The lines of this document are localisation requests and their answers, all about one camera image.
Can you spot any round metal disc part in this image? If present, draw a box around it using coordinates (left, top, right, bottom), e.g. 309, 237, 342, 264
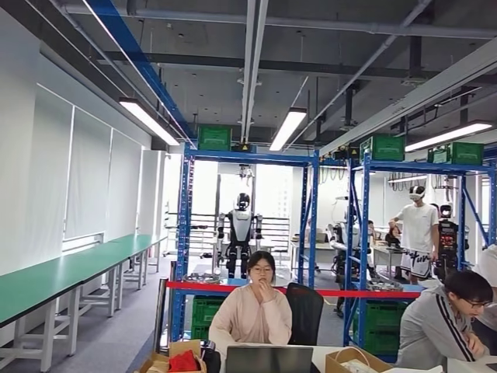
183, 273, 222, 286
366, 278, 406, 294

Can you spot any blue ceiling beam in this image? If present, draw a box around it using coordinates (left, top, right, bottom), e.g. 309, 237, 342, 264
83, 0, 197, 142

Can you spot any person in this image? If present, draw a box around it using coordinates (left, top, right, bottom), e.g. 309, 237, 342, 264
388, 185, 440, 285
208, 250, 293, 361
396, 270, 495, 371
474, 244, 497, 333

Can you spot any red cloth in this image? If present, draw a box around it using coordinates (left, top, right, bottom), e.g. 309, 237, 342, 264
169, 350, 201, 373

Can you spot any white ceiling rail pair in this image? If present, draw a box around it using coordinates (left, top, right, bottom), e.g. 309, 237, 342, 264
240, 0, 269, 145

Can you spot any red barrier tape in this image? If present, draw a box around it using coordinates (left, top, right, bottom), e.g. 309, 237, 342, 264
166, 281, 422, 300

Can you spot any dark grey laptop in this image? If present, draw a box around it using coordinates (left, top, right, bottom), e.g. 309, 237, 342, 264
225, 345, 314, 373

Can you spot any ceiling light strip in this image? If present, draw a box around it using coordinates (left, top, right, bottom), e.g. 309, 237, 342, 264
118, 97, 180, 147
268, 106, 308, 152
404, 121, 494, 153

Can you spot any brown cardboard box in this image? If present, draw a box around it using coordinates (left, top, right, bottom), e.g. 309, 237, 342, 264
325, 347, 394, 373
138, 340, 207, 373

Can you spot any blue metal shelf rack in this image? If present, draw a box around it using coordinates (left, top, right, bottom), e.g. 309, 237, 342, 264
172, 144, 320, 343
343, 153, 497, 364

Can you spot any black barrier post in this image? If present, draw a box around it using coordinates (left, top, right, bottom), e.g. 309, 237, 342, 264
153, 277, 168, 354

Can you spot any white desk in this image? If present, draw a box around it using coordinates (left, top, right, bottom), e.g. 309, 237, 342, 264
217, 343, 497, 373

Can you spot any white ceiling cable tray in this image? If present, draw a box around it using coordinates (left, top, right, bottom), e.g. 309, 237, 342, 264
318, 38, 497, 157

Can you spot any black office chair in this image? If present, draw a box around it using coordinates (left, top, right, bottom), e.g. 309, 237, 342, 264
286, 282, 325, 347

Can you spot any green plastic crate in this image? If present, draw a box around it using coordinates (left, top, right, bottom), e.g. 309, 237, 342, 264
451, 141, 485, 166
197, 124, 233, 152
190, 295, 227, 341
351, 300, 409, 357
427, 146, 453, 166
359, 134, 406, 162

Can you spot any white black humanoid robot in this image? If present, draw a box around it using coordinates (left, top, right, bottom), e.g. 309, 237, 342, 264
216, 193, 264, 280
329, 221, 363, 310

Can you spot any white roller blind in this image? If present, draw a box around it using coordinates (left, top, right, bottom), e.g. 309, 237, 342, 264
64, 106, 112, 241
36, 85, 75, 253
106, 128, 143, 242

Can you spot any long green top workbench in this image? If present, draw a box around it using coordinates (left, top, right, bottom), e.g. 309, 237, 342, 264
0, 232, 168, 373

